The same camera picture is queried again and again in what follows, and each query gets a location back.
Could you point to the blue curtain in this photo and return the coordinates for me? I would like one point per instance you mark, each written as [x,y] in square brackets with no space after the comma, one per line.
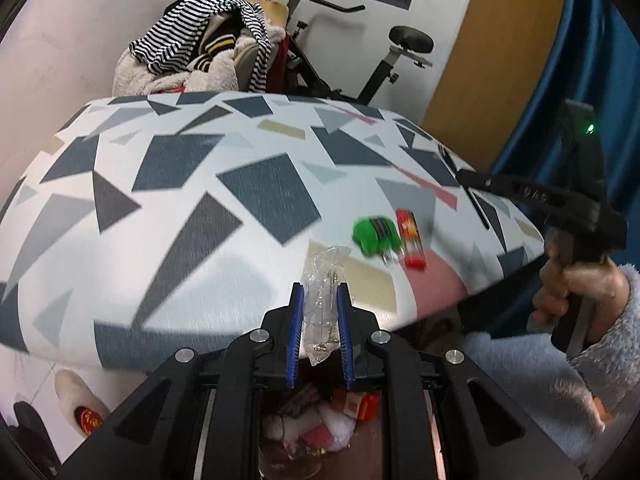
[550,60]

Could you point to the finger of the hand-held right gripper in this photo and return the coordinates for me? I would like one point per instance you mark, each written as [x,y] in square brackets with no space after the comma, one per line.
[520,190]

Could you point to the trash bin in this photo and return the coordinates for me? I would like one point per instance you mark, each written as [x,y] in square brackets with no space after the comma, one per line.
[360,455]

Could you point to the person's right forearm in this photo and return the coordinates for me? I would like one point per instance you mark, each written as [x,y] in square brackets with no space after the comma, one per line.
[615,350]

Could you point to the dark slipper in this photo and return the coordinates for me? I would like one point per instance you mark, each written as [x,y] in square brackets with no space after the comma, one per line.
[30,425]

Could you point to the person's right hand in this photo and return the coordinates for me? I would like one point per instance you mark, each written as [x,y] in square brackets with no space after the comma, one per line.
[585,280]

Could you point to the pile of clothes on chair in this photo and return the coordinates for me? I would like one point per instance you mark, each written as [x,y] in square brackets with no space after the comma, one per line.
[170,35]

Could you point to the cream slipper with red patch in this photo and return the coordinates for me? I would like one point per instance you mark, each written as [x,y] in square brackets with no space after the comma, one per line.
[75,400]

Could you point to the dark jacket with yellow stripes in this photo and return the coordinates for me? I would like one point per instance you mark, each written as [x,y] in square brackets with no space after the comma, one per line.
[215,45]

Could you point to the small clear plastic bag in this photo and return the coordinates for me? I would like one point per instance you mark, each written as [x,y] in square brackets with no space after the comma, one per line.
[322,305]

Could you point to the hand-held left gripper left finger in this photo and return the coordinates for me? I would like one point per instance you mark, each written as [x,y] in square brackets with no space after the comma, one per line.
[296,330]

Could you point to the cream fleece blanket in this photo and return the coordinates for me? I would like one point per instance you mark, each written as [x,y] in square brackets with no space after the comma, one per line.
[215,77]

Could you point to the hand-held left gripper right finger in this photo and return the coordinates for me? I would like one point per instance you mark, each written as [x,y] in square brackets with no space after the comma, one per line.
[345,335]

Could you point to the wooden chair back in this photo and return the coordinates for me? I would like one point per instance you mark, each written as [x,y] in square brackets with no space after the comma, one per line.
[272,12]

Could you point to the black exercise bike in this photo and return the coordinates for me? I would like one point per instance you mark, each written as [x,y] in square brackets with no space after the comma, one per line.
[310,80]

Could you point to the green plastic tool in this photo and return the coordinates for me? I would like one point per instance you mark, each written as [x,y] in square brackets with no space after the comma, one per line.
[370,235]

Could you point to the wooden door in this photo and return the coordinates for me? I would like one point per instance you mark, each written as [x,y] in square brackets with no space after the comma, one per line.
[480,60]

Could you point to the small red packet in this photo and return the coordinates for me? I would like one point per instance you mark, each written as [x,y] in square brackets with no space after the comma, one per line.
[410,240]

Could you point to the light fleece robe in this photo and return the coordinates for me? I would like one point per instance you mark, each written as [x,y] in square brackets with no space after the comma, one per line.
[510,385]

